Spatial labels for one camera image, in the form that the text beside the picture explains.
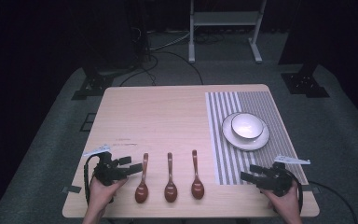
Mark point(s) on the brown wooden spoon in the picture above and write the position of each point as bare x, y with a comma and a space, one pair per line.
141, 192
197, 189
170, 192

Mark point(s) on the white metal stand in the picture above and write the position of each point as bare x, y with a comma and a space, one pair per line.
223, 18

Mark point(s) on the grey tape piece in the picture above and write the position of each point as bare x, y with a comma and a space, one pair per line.
312, 188
71, 189

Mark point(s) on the dark floor hatch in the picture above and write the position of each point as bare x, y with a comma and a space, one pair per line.
88, 122

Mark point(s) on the black stand base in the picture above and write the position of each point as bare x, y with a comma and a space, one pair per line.
304, 83
94, 85

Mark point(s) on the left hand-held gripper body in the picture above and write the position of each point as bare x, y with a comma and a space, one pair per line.
108, 172

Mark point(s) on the person's right hand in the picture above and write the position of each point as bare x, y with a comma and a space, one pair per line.
286, 203

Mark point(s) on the white plate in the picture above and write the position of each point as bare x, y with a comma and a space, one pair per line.
245, 144

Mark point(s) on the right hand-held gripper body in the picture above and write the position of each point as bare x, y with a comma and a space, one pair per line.
276, 182

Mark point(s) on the grey striped placemat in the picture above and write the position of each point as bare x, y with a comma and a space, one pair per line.
279, 105

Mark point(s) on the person's left hand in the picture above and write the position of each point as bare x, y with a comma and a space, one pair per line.
101, 196

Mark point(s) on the white bowl with dark rim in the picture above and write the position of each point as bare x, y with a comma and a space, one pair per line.
247, 126

